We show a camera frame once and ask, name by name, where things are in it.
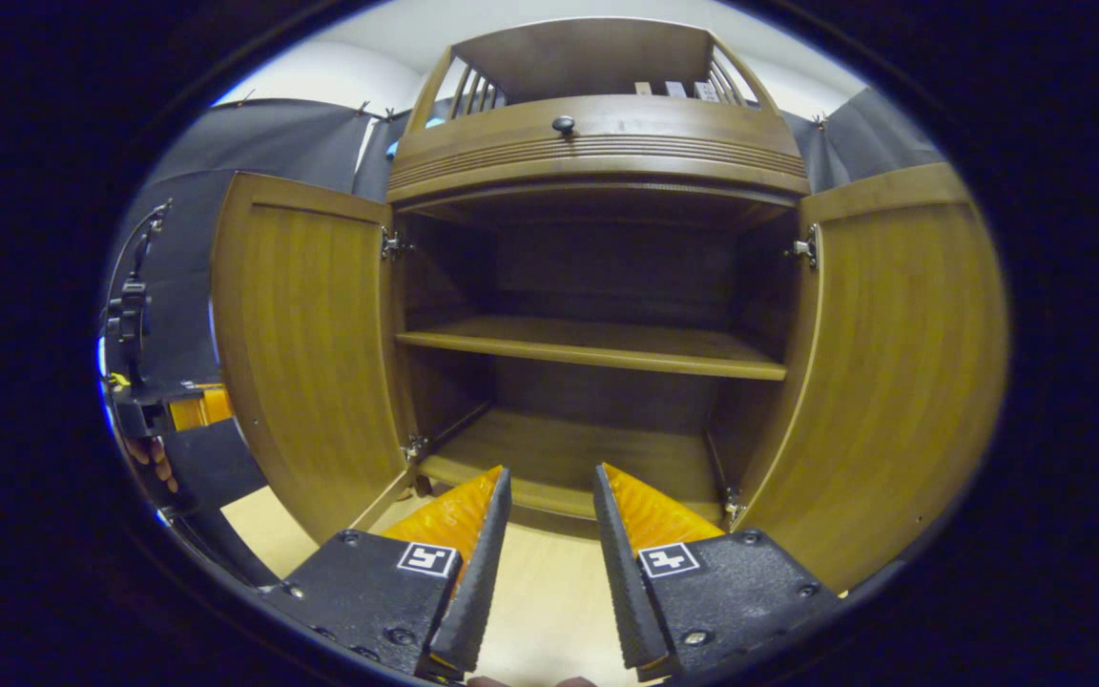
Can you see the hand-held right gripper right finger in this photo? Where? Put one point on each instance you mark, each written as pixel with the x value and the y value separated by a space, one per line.
pixel 621 582

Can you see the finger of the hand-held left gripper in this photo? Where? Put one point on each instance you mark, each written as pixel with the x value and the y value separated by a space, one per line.
pixel 154 410

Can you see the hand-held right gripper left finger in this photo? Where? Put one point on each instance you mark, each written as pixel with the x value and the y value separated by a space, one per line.
pixel 478 582

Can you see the wooden cabinet door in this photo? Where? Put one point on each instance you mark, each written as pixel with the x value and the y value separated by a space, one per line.
pixel 311 343
pixel 902 382

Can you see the metal door hinge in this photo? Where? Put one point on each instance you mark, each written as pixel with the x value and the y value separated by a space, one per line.
pixel 805 248
pixel 734 506
pixel 395 245
pixel 415 447

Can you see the wooden shoe cabinet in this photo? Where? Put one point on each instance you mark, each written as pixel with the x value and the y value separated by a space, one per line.
pixel 683 129

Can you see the black backdrop cloth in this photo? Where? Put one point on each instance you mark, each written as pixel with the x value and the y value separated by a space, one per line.
pixel 254 143

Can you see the wooden inner shelf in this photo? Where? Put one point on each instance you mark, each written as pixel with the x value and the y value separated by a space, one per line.
pixel 597 345

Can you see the black round drawer knob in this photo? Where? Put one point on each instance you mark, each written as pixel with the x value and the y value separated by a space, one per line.
pixel 563 124

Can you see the purple book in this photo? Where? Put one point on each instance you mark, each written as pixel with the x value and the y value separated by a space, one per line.
pixel 675 90

